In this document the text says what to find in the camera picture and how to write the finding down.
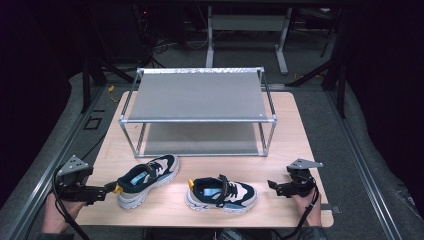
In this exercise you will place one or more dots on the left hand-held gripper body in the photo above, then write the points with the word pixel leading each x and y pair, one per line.
pixel 75 186

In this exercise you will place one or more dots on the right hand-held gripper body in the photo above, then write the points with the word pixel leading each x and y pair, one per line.
pixel 300 183

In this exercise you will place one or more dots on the navy and beige sneaker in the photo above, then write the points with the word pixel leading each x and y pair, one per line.
pixel 140 195
pixel 241 195

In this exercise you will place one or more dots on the grey two-tier shoe rack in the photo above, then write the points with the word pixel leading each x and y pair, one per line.
pixel 200 96

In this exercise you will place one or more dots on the person's right hand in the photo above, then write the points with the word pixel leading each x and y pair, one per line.
pixel 308 208

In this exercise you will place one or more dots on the person's left hand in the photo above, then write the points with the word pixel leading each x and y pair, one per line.
pixel 58 213

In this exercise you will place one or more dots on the small yellow floor object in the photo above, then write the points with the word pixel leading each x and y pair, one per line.
pixel 111 89

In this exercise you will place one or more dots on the black metal stand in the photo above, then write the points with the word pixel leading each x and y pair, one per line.
pixel 89 71
pixel 336 73

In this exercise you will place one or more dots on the aluminium floor rail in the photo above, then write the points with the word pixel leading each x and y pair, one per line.
pixel 50 173
pixel 365 173

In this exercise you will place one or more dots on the white metal desk frame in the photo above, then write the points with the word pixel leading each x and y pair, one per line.
pixel 248 23

